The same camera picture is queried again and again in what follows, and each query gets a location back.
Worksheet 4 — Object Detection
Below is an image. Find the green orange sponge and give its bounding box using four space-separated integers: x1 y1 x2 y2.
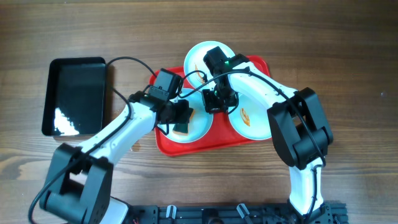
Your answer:
172 108 195 136

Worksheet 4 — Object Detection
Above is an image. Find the light blue plate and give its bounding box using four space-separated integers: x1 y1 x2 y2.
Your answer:
165 91 213 143
228 93 272 141
183 40 235 91

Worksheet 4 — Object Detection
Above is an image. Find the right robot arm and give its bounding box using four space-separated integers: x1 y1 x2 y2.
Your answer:
204 55 333 222

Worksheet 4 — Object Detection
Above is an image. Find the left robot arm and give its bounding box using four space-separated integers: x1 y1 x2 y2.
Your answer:
32 91 192 223

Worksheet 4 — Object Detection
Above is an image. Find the red plastic serving tray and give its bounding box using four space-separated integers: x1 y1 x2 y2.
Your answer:
154 55 271 156

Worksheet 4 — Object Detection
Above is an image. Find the black water tray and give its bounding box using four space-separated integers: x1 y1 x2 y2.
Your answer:
42 57 107 136

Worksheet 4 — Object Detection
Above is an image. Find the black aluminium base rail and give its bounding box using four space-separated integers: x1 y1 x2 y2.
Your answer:
124 202 348 224

